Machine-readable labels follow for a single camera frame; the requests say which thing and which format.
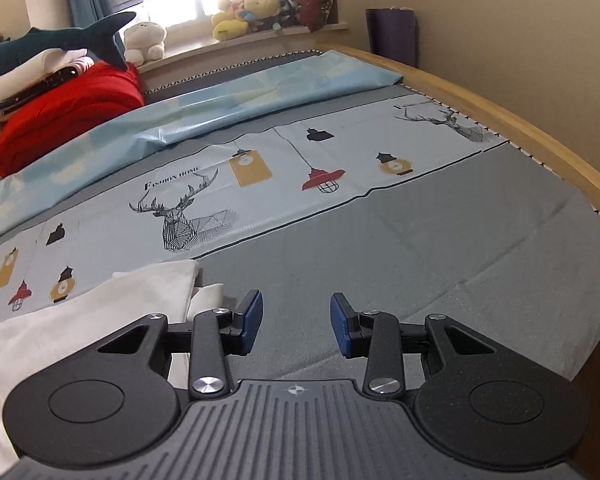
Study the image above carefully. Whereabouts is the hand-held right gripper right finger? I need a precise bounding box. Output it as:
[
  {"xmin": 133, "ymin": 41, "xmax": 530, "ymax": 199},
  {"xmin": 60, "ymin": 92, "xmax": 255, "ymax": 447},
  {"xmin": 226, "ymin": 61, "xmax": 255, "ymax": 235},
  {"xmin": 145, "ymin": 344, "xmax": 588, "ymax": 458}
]
[{"xmin": 330, "ymin": 292, "xmax": 497, "ymax": 399}]

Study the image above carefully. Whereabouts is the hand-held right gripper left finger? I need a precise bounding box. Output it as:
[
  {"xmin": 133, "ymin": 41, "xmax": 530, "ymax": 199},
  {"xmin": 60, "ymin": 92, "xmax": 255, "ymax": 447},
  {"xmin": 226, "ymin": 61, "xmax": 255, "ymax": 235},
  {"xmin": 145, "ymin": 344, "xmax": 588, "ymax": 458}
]
[{"xmin": 97, "ymin": 289, "xmax": 264, "ymax": 402}]

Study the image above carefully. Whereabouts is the white garment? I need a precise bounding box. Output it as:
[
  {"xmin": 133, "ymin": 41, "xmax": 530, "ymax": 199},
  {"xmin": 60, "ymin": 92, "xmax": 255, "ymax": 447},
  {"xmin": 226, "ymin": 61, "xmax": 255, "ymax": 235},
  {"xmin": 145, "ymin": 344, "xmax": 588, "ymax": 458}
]
[{"xmin": 0, "ymin": 260, "xmax": 227, "ymax": 476}]

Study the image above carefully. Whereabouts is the printed grey bed sheet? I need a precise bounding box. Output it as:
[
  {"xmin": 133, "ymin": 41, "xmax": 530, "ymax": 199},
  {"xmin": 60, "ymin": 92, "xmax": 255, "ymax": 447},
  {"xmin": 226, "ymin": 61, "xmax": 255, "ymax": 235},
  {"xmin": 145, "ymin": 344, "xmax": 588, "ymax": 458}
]
[{"xmin": 0, "ymin": 51, "xmax": 600, "ymax": 396}]

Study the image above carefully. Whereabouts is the light blue quilt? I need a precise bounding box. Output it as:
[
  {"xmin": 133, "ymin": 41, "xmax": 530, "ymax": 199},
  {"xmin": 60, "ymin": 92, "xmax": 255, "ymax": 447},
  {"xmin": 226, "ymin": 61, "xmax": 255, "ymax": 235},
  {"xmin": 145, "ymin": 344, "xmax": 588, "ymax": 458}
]
[{"xmin": 0, "ymin": 49, "xmax": 405, "ymax": 252}]

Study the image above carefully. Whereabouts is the red blanket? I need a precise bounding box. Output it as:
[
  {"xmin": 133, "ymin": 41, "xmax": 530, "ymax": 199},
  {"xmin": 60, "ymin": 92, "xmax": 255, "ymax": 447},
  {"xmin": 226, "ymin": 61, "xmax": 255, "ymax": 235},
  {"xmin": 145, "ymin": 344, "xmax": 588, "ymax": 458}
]
[{"xmin": 0, "ymin": 62, "xmax": 147, "ymax": 179}]

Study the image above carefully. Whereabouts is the window sill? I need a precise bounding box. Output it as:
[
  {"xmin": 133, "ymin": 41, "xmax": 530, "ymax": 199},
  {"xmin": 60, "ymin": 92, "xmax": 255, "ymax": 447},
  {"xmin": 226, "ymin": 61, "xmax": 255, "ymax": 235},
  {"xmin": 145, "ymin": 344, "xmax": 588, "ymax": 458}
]
[{"xmin": 134, "ymin": 21, "xmax": 349, "ymax": 75}]

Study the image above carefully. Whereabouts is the purple bag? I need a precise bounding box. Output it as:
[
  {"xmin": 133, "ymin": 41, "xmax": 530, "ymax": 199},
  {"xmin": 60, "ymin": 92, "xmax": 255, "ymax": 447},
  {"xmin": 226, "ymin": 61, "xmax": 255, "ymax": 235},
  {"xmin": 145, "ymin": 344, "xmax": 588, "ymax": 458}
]
[{"xmin": 364, "ymin": 7, "xmax": 419, "ymax": 67}]

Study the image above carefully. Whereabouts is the yellow flat plush toy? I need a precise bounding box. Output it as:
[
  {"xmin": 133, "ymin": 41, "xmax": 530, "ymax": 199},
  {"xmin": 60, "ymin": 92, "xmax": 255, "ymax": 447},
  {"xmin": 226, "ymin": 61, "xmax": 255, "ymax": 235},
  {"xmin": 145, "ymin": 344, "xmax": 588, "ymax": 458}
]
[{"xmin": 211, "ymin": 8, "xmax": 254, "ymax": 41}]

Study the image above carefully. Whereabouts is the white plush toy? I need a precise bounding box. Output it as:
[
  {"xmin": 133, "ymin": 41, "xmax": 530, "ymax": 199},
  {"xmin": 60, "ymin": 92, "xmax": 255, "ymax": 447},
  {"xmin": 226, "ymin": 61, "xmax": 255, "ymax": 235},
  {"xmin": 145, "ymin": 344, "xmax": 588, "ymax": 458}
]
[{"xmin": 123, "ymin": 21, "xmax": 168, "ymax": 64}]

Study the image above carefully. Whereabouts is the dark striped plush toy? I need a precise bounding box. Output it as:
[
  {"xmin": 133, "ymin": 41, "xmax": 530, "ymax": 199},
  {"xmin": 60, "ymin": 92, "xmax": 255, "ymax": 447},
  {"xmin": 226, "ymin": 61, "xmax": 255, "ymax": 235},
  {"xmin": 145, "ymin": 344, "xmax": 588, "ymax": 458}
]
[{"xmin": 274, "ymin": 0, "xmax": 304, "ymax": 29}]

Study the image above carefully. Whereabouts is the yellow round plush toy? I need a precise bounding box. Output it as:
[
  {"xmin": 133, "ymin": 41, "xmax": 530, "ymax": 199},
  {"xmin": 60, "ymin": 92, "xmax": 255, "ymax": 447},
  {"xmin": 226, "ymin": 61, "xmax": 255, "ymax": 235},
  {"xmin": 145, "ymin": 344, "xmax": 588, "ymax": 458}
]
[{"xmin": 243, "ymin": 0, "xmax": 280, "ymax": 24}]

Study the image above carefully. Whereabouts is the blue shark plush toy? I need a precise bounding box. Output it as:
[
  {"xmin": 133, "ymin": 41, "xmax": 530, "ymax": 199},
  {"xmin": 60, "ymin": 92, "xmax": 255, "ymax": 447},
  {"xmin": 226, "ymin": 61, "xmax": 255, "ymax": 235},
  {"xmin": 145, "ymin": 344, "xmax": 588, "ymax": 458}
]
[{"xmin": 0, "ymin": 11, "xmax": 138, "ymax": 74}]

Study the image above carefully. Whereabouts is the wooden bed frame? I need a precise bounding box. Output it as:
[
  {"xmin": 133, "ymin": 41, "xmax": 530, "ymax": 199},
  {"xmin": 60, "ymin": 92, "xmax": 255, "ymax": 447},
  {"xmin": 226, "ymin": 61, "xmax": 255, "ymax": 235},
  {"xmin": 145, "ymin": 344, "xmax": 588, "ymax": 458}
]
[{"xmin": 314, "ymin": 43, "xmax": 600, "ymax": 228}]

